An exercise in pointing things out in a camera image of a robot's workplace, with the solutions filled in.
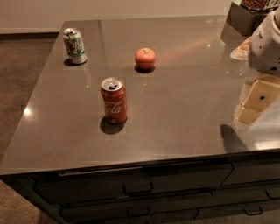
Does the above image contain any red apple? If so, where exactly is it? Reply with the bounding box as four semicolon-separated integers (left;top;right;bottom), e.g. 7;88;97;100
135;48;156;70

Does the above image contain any snack bag on counter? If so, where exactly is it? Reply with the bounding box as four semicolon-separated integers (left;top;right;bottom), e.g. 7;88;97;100
230;38;251;60

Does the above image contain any dark drawer cabinet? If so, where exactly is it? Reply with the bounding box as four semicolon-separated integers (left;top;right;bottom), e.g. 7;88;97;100
1;153;280;224

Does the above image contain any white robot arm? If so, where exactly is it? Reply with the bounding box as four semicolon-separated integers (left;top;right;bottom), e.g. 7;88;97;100
234;8;280;124

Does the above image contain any red coke can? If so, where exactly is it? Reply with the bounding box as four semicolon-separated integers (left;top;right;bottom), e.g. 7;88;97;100
101;77;128;124

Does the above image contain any green and white soda can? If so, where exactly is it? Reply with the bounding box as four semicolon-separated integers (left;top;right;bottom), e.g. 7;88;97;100
63;28;88;65

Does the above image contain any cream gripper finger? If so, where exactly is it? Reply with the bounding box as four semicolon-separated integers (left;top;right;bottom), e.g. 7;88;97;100
236;74;280;124

